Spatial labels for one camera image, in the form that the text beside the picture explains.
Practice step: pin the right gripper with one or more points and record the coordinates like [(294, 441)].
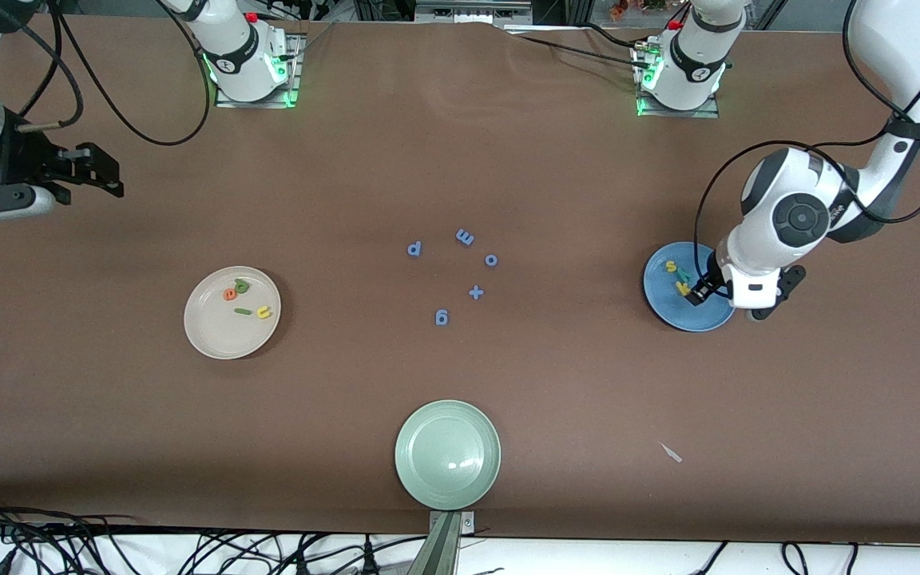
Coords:
[(29, 158)]

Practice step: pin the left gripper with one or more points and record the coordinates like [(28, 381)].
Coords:
[(707, 284)]

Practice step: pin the yellow foam letter k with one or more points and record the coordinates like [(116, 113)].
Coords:
[(680, 288)]

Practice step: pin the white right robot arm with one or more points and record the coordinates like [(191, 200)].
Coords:
[(236, 56)]

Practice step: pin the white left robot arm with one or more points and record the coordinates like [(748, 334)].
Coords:
[(763, 239)]

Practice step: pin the blue round plate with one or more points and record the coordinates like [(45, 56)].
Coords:
[(668, 309)]

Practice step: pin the small white paper scrap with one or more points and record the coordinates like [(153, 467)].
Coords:
[(671, 453)]

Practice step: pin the beige round plate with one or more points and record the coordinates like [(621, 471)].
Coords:
[(220, 331)]

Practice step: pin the blue foam letter m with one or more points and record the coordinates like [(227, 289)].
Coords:
[(465, 237)]

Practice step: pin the blue foam letter p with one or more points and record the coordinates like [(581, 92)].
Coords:
[(414, 248)]

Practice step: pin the orange plastic objects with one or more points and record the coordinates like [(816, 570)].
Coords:
[(636, 6)]

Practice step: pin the blue foam letter g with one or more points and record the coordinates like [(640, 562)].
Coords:
[(442, 318)]

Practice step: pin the brown table mat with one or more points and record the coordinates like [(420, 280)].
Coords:
[(460, 160)]

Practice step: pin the pale green round plate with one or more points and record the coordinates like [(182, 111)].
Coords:
[(448, 455)]

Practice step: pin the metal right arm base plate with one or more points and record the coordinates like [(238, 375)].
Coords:
[(256, 105)]

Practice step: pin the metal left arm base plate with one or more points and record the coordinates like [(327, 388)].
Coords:
[(680, 114)]

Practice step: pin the silver metal frame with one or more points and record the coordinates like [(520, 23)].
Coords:
[(476, 12)]

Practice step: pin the grey metal camera bracket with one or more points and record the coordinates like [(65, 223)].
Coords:
[(444, 551)]

